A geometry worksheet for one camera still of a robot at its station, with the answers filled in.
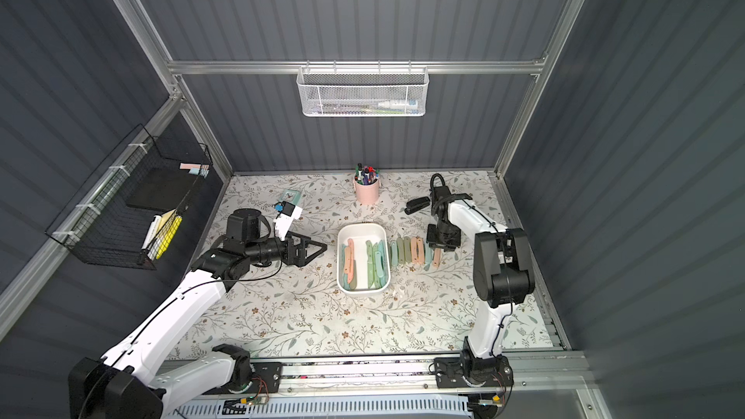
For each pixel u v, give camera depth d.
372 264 0.93
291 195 1.11
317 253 0.70
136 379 0.39
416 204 1.08
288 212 0.68
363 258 0.95
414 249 0.96
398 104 0.89
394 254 0.96
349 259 0.94
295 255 0.67
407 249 0.97
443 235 0.81
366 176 1.02
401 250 0.96
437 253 0.96
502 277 0.50
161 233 0.62
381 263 0.93
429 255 0.96
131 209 0.74
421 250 0.96
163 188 0.77
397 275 0.93
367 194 1.08
